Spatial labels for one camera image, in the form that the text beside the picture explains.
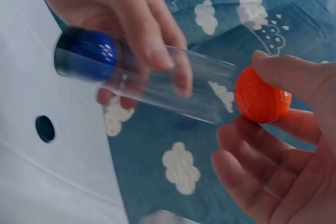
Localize orange golf ball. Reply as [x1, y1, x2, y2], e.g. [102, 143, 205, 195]
[233, 65, 293, 124]

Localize clear plastic tube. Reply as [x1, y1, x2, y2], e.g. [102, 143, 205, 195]
[54, 26, 237, 125]

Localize person's right hand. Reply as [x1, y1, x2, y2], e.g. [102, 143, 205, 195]
[211, 50, 336, 224]

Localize blue ball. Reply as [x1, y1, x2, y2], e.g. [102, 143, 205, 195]
[56, 29, 118, 83]

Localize person's left hand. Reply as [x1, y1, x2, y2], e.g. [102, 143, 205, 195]
[38, 0, 193, 110]

